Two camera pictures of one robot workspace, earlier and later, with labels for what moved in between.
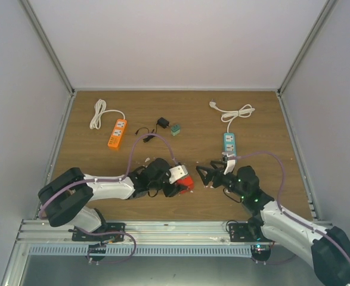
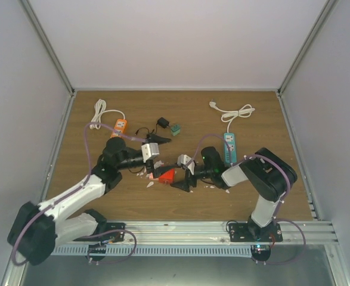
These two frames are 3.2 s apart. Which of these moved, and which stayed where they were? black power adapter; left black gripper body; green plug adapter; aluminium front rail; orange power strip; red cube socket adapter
Moved: left black gripper body; red cube socket adapter
Stayed: black power adapter; green plug adapter; aluminium front rail; orange power strip
